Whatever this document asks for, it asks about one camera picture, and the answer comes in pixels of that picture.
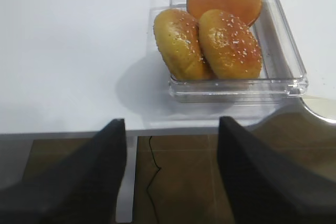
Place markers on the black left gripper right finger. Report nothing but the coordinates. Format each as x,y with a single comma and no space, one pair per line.
263,186

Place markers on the white parchment paper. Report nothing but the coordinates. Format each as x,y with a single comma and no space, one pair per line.
312,23

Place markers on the sesame bun top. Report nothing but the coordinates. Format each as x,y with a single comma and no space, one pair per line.
176,36
228,45

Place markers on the clear plastic bun container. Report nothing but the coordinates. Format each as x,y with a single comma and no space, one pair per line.
282,75

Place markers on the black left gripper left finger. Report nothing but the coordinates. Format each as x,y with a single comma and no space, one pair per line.
82,188

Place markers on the white table leg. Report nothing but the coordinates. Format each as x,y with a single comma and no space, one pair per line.
125,200

